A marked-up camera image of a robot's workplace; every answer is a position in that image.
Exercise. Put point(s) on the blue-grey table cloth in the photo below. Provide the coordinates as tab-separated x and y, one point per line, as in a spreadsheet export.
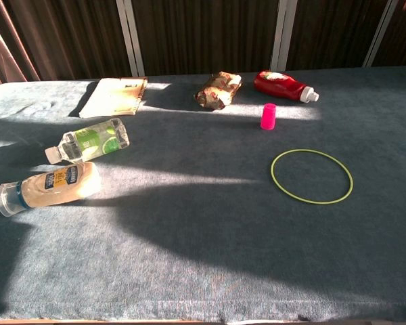
203	243

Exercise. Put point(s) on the pink-brown side curtain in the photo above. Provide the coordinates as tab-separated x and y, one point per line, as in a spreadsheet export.
3	47

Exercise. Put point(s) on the small pink object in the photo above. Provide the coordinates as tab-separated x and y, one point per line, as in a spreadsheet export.
268	116

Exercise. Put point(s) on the dark brown pleated curtain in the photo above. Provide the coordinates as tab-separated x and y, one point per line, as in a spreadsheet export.
206	34

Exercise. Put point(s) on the white partition post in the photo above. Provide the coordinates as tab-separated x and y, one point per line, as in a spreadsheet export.
132	40
282	34
380	34

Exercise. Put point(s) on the clear lime-label water bottle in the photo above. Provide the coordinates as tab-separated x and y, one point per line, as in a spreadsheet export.
88	140

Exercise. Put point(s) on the red ketchup squeeze bottle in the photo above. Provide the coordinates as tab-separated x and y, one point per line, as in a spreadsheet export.
277	84

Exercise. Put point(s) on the mayonnaise squeeze bottle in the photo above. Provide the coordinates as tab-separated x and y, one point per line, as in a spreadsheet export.
54	188

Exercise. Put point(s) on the brown crumpled snack packet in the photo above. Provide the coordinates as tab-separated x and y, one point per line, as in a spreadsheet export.
218	89

